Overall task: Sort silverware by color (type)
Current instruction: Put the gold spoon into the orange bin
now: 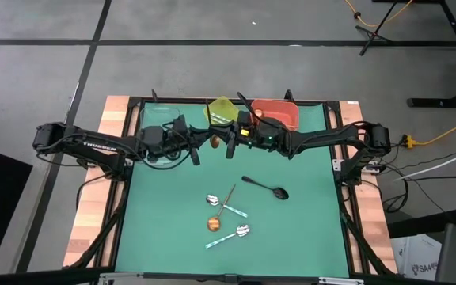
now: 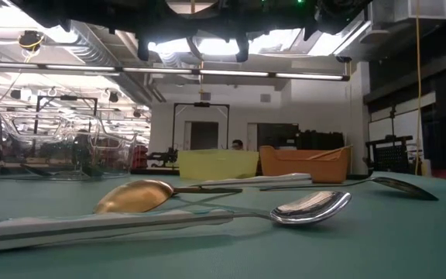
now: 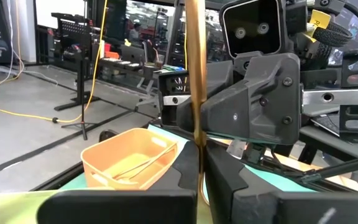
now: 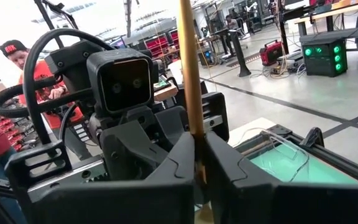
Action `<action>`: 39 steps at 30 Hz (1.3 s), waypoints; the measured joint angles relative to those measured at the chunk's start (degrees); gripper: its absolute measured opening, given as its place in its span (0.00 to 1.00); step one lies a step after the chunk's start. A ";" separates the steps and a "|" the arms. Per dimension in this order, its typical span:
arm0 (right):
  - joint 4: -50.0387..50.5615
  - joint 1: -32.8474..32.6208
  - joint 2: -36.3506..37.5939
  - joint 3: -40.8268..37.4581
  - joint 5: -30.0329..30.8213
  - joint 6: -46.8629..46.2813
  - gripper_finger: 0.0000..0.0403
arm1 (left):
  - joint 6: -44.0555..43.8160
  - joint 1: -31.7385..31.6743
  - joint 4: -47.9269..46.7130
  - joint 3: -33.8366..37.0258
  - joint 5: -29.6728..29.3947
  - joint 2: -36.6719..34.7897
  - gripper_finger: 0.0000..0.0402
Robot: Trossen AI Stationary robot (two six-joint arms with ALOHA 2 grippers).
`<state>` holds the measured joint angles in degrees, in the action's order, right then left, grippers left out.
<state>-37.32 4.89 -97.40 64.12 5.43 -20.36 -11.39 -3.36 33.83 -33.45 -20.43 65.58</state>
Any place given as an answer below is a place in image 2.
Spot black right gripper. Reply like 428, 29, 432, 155
9, 0, 319, 64

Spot black wire cart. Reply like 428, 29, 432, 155
365, 134, 416, 174

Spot silver spoon white handle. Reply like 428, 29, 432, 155
190, 172, 313, 191
0, 191, 352, 253

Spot black equipment cases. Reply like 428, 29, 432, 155
296, 130, 346, 151

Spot black reel yellow cord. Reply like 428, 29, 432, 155
17, 29, 46, 63

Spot white board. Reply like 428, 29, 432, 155
368, 109, 425, 171

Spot gold metal spoon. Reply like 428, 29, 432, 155
92, 179, 244, 215

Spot orange plastic bin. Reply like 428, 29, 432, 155
259, 145, 352, 184

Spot dark cabinet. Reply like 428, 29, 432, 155
256, 122, 300, 150

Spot black gantry frame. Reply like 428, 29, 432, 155
171, 102, 231, 150

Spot green table mat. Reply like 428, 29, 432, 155
0, 170, 446, 279

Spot long ceiling light bar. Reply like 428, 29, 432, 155
0, 61, 351, 82

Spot red storage crate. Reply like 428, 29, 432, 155
132, 144, 149, 170

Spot yellow plastic bin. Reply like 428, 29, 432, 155
177, 149, 260, 181

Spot clear plastic bin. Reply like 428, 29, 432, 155
0, 111, 137, 181

